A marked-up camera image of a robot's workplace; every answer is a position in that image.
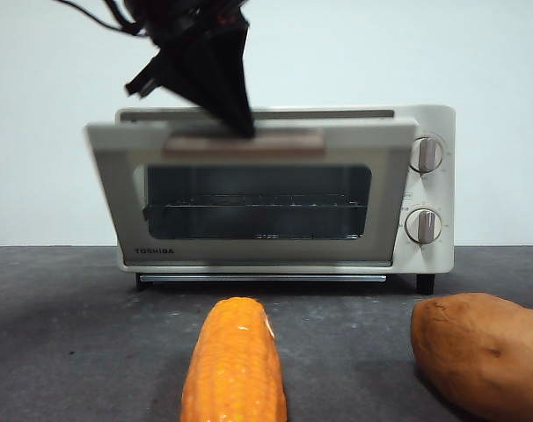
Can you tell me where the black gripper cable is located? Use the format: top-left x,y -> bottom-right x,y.
55,0 -> 135,34

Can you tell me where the orange corn cob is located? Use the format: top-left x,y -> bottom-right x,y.
179,297 -> 288,422

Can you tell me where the brown sweet potato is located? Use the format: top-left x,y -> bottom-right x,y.
410,293 -> 533,422

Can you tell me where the metal wire oven rack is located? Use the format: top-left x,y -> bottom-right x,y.
142,195 -> 367,241

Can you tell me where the oven timer knob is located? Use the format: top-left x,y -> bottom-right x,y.
405,208 -> 442,244

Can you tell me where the cream glass oven door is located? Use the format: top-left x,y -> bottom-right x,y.
84,116 -> 418,267

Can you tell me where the metal oven crumb tray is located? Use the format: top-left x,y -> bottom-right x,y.
138,274 -> 387,283

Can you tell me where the cream Toshiba toaster oven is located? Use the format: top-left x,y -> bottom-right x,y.
114,104 -> 456,295

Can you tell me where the oven temperature knob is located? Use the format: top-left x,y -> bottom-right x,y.
413,136 -> 444,173

